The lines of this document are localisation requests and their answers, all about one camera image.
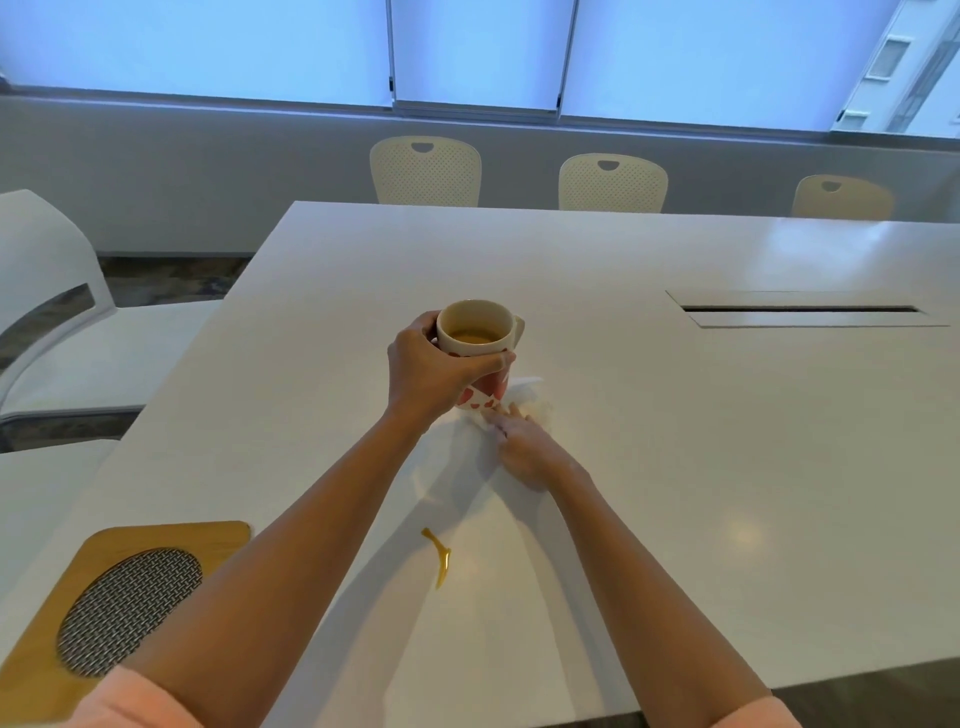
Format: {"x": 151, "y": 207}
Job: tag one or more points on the person's left hand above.
{"x": 425, "y": 373}

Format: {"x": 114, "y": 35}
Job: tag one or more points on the person's right hand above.
{"x": 529, "y": 450}

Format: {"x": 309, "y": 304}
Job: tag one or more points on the person's left thumb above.
{"x": 429, "y": 325}

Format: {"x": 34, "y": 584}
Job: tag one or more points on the person's right fingers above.
{"x": 507, "y": 424}

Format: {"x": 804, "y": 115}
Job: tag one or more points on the white paper tissue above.
{"x": 534, "y": 403}

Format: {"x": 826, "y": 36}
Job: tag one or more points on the white mug with red hearts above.
{"x": 480, "y": 352}

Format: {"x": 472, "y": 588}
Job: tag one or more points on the person's left forearm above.
{"x": 285, "y": 555}

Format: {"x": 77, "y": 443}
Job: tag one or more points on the person's right forearm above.
{"x": 652, "y": 592}

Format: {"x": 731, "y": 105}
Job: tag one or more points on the brown liquid in mug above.
{"x": 474, "y": 334}

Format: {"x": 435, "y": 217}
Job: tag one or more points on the brown liquid spill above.
{"x": 439, "y": 559}

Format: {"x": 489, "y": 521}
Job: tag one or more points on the cream perforated chair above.
{"x": 843, "y": 199}
{"x": 613, "y": 184}
{"x": 425, "y": 172}

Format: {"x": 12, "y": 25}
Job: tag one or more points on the white roller blind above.
{"x": 195, "y": 49}
{"x": 712, "y": 64}
{"x": 481, "y": 52}

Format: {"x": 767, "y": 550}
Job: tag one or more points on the white plastic chair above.
{"x": 52, "y": 315}

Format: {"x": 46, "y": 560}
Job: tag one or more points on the pink right sleeve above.
{"x": 754, "y": 712}

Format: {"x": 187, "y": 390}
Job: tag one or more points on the pink sleeve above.
{"x": 127, "y": 701}
{"x": 754, "y": 712}

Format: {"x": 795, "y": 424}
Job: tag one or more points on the wooden trivet with mesh centre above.
{"x": 112, "y": 600}

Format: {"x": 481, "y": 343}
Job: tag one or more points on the white table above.
{"x": 30, "y": 487}

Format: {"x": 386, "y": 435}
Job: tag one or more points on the pink left sleeve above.
{"x": 127, "y": 701}

